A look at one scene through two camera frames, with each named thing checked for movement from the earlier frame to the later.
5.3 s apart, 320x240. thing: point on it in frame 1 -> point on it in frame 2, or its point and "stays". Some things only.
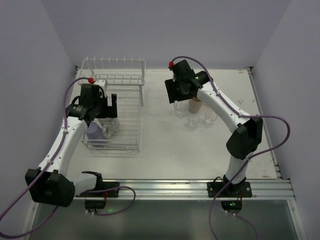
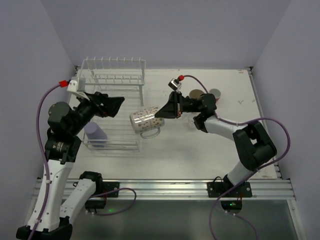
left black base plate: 104,186 stays
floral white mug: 110,126 -> 144,122
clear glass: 193,120 stays
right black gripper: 173,90 -> 180,104
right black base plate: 241,190 stays
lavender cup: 94,132 stays
